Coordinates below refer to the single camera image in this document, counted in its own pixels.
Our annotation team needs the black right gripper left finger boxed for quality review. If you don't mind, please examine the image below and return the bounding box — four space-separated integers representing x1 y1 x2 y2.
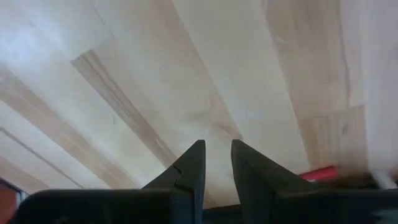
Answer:
141 139 206 208

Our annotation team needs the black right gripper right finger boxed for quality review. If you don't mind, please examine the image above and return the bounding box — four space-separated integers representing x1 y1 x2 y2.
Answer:
231 139 315 217

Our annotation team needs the dark red marker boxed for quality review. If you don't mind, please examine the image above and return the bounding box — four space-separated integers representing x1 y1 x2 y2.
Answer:
298 166 340 182

